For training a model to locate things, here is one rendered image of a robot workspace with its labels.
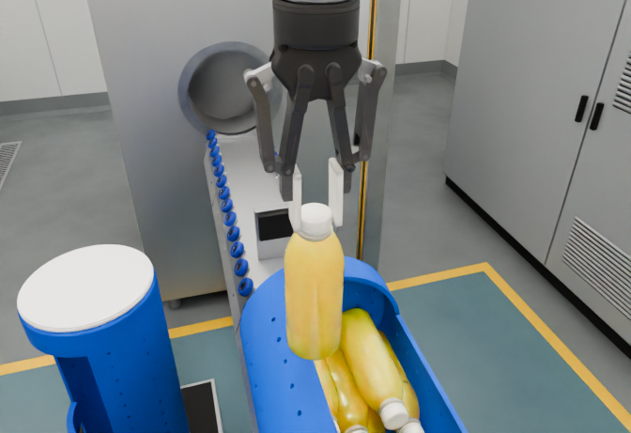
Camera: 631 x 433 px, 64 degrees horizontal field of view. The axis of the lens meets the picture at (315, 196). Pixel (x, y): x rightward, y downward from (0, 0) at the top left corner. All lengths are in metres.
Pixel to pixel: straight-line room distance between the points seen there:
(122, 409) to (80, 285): 0.30
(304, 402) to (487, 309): 2.04
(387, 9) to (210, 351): 1.67
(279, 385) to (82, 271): 0.65
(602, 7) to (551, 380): 1.56
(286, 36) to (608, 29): 2.07
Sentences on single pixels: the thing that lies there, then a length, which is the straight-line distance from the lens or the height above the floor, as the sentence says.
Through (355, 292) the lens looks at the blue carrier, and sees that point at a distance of 0.94.
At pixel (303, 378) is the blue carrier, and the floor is 1.21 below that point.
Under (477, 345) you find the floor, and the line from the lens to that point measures 2.49.
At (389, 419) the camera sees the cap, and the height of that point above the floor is 1.12.
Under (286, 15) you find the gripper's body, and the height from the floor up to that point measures 1.68.
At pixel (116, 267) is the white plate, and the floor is 1.04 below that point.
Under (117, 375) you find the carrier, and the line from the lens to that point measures 1.22.
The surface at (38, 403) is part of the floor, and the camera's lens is 2.46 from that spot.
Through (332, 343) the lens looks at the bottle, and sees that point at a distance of 0.65.
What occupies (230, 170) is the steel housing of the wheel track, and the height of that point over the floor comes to 0.93.
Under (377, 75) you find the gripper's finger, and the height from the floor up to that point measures 1.62.
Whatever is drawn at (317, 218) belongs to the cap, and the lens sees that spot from 0.54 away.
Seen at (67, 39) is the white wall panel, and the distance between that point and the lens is 5.09.
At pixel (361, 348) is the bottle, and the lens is 0.84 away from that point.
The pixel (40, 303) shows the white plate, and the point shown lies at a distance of 1.21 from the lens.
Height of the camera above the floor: 1.77
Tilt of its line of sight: 32 degrees down
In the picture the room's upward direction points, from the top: straight up
